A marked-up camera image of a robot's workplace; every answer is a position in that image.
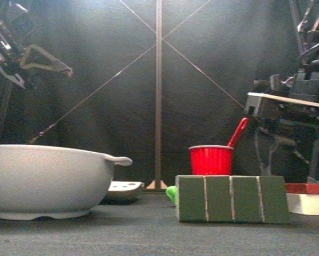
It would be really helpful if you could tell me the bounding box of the large white bowl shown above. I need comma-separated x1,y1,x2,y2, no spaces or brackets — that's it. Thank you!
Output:
0,143,135,221

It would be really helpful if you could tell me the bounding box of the red spoon handle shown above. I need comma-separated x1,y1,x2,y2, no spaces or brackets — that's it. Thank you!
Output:
226,116,251,149

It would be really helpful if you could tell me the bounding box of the red toy slab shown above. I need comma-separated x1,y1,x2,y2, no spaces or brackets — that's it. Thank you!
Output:
284,182,319,195

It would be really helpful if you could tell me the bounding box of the vertical metal frame post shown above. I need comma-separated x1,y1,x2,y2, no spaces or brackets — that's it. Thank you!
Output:
145,0,169,192

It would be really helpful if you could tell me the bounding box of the white toy box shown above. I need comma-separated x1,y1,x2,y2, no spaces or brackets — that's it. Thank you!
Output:
286,192,319,216

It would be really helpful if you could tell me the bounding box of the small grey perforated dish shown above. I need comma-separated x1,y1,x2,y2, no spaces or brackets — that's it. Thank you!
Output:
103,180,145,203

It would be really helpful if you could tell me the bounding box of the thin diagonal brace wire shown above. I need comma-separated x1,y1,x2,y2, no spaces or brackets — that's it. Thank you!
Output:
117,0,247,101
26,0,213,145

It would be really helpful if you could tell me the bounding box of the green sushi roll block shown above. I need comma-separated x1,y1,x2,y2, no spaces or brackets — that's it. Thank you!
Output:
173,174,291,225

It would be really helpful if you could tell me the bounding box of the bright green toy piece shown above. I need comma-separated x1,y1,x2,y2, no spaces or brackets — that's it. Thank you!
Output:
164,185,180,206

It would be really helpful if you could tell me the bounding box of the red plastic cup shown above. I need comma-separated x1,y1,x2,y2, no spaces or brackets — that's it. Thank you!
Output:
187,144,235,177

